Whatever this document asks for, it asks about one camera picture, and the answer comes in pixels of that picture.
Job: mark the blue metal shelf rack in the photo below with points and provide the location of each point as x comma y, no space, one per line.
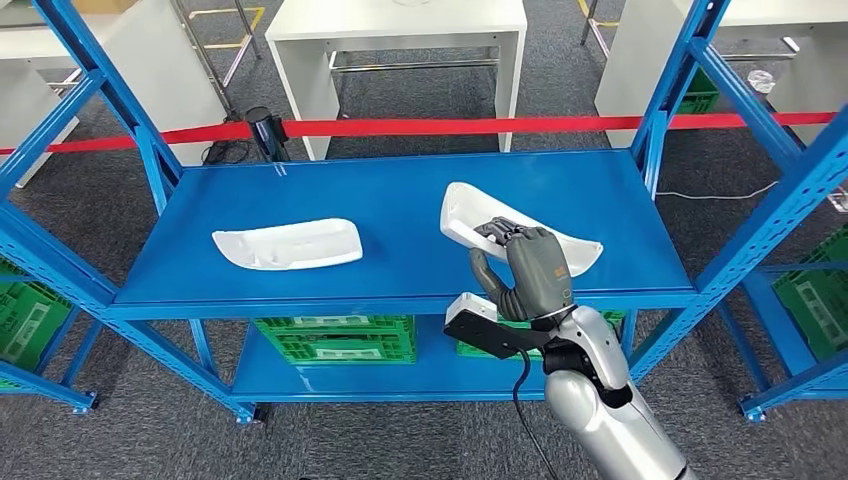
397,218
46,391
775,338

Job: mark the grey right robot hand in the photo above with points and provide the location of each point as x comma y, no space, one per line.
540,272

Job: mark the white plastic shell part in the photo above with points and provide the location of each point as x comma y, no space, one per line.
464,212
291,245

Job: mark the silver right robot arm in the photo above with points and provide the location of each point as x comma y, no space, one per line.
596,411

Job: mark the red barrier belt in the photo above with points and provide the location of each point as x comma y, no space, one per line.
430,126

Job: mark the black barrier post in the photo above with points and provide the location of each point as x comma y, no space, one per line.
265,132

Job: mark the white table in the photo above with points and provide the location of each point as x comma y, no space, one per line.
629,86
305,79
172,79

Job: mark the steel frame legs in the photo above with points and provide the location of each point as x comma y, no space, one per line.
205,66

